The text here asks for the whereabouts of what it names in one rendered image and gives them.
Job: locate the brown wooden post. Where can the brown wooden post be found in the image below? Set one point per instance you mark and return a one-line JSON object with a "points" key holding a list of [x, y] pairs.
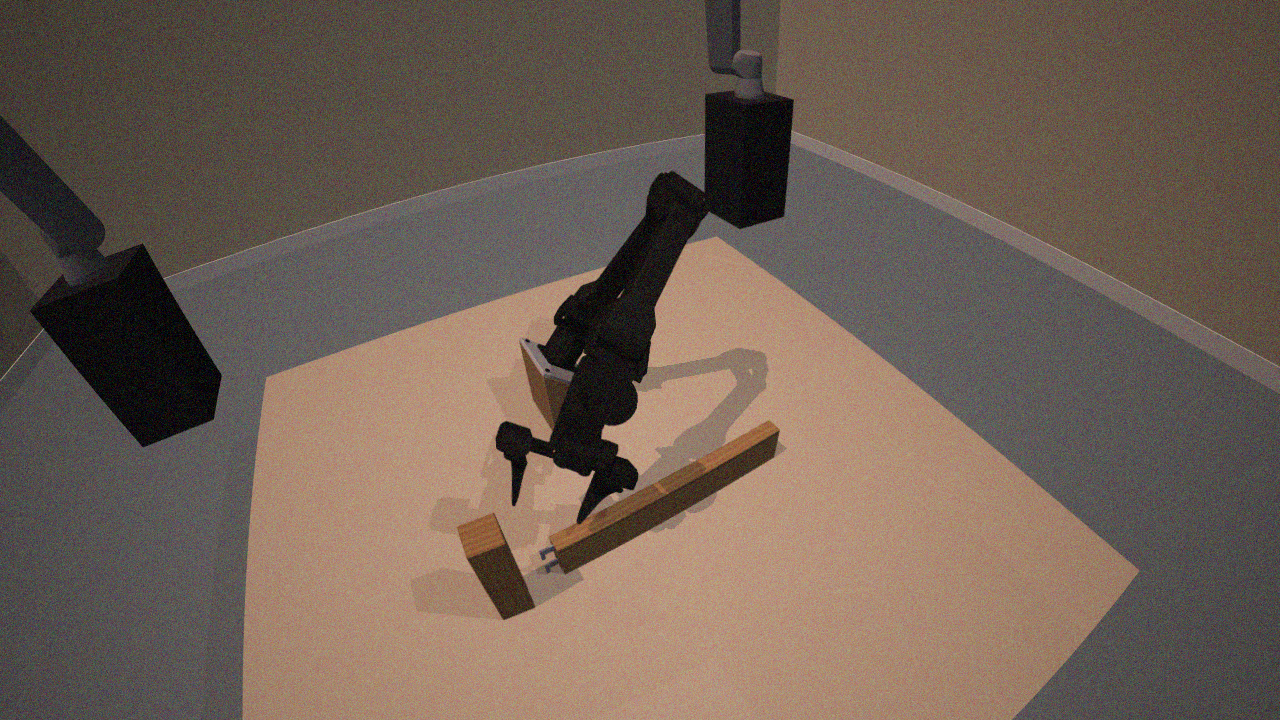
{"points": [[488, 553]]}

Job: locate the brown wooden plank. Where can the brown wooden plank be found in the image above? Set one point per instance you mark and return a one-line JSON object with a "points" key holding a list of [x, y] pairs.
{"points": [[608, 529]]}

